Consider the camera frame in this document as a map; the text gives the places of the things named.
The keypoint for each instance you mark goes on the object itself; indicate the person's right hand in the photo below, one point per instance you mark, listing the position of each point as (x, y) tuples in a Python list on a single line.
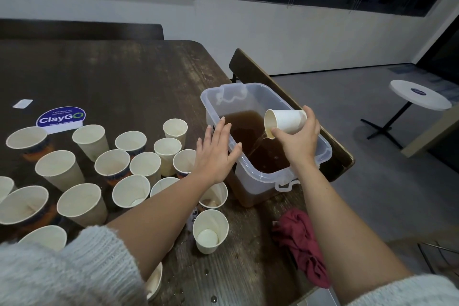
[(298, 141)]

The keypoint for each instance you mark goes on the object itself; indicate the person's left hand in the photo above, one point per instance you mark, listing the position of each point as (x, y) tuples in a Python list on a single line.
[(215, 155)]

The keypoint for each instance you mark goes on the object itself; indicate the white paper cup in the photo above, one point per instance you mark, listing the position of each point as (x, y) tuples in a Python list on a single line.
[(167, 150), (287, 121), (175, 128)]

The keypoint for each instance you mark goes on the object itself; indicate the clear plastic storage bin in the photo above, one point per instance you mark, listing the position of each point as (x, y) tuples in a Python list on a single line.
[(247, 180)]

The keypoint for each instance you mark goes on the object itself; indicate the group of paper cups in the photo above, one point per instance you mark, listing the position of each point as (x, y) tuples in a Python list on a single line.
[(75, 202)]

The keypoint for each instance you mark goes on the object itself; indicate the person's left forearm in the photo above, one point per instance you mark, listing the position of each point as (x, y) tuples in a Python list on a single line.
[(154, 227)]

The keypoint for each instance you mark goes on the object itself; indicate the person's right forearm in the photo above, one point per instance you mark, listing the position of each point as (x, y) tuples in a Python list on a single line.
[(351, 234)]

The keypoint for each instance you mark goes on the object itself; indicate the dark wooden chair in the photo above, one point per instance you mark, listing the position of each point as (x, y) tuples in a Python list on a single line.
[(326, 137), (79, 29)]

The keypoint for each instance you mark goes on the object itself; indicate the dark red cloth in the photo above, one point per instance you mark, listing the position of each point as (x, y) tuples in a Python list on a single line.
[(301, 241)]

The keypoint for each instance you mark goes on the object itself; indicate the dark wooden table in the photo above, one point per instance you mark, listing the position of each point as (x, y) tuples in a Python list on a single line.
[(122, 73)]

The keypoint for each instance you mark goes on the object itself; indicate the round white side table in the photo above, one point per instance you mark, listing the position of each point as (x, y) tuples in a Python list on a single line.
[(419, 93)]

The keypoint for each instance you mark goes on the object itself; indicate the round blue sticker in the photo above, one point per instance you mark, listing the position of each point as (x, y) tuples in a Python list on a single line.
[(61, 117)]

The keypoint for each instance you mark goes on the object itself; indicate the small white paper label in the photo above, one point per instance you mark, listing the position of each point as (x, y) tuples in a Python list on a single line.
[(22, 103)]

